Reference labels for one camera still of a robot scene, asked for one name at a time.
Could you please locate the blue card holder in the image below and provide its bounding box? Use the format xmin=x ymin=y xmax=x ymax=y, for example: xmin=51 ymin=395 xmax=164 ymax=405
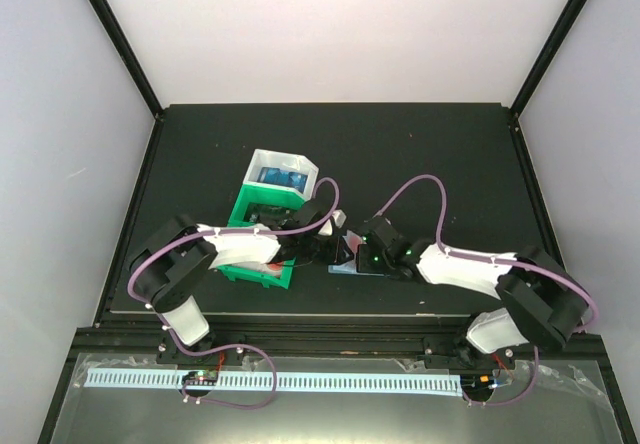
xmin=328 ymin=252 xmax=392 ymax=277

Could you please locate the green bin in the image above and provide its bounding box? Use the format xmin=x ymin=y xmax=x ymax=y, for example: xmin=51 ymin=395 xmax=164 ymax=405
xmin=228 ymin=182 xmax=310 ymax=227
xmin=218 ymin=260 xmax=295 ymax=289

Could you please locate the white bin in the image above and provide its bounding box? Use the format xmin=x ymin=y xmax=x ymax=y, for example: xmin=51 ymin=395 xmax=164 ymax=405
xmin=243 ymin=149 xmax=319 ymax=200

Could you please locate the green front bin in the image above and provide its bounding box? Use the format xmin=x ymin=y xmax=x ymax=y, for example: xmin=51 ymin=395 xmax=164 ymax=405
xmin=218 ymin=260 xmax=295 ymax=289

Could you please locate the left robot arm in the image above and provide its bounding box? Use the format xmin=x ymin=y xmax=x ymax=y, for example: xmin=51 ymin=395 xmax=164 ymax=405
xmin=127 ymin=198 xmax=354 ymax=363

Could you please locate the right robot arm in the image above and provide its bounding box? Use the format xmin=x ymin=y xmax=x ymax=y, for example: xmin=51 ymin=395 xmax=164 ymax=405
xmin=356 ymin=216 xmax=589 ymax=367

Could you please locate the red white cards stack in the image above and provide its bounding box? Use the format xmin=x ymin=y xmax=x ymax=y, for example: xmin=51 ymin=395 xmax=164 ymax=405
xmin=237 ymin=262 xmax=284 ymax=278

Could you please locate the black vip cards stack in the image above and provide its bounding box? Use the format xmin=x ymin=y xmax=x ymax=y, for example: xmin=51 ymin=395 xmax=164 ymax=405
xmin=245 ymin=203 xmax=292 ymax=222

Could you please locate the blue cards stack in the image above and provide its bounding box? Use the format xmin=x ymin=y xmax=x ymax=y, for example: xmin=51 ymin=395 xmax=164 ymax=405
xmin=257 ymin=167 xmax=308 ymax=192

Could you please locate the small circuit board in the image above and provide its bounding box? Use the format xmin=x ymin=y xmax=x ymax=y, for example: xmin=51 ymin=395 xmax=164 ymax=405
xmin=182 ymin=370 xmax=218 ymax=386

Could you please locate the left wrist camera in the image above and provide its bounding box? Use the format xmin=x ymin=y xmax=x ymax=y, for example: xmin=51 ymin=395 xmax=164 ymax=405
xmin=318 ymin=209 xmax=346 ymax=237

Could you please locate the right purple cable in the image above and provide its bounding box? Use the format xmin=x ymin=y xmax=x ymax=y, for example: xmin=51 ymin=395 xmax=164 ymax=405
xmin=374 ymin=173 xmax=600 ymax=335

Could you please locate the white slotted cable duct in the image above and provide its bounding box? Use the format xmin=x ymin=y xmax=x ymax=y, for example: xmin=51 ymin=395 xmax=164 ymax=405
xmin=84 ymin=368 xmax=463 ymax=397

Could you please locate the black aluminium frame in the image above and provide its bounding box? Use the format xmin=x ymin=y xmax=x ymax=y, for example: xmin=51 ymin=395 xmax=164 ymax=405
xmin=37 ymin=0 xmax=638 ymax=443

